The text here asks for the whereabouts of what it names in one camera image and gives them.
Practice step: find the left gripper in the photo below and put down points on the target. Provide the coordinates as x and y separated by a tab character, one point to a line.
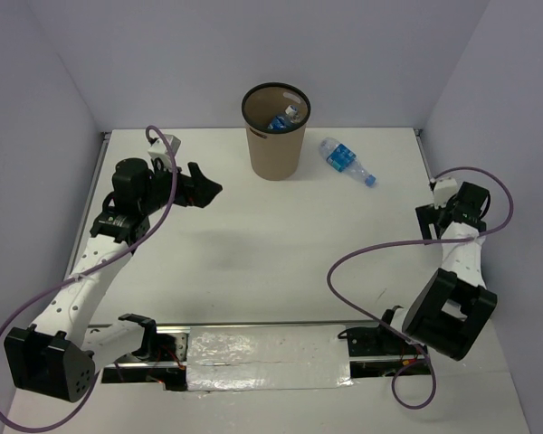
196	190

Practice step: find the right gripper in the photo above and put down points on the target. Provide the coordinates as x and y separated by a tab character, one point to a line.
428	215

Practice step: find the small bottle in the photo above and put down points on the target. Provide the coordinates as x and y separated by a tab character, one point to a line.
292	114

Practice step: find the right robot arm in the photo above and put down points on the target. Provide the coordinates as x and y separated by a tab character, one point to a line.
455	305

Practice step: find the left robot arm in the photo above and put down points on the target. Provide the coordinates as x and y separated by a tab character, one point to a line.
58	355

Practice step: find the brown paper bin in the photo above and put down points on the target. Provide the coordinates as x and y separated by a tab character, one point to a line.
274	155

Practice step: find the bottle near bin, blue label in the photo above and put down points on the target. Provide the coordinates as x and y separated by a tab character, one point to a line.
343	160

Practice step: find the silver foil tape sheet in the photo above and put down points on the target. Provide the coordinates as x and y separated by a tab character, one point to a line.
266	358

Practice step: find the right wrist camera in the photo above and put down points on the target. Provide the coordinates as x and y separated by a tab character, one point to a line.
443	190

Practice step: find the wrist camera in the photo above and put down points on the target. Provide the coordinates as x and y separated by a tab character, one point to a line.
443	190
161	155

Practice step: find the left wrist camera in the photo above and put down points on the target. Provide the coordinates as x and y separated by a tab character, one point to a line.
161	155

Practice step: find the aluminium rail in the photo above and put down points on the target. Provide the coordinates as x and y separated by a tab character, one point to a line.
365	322

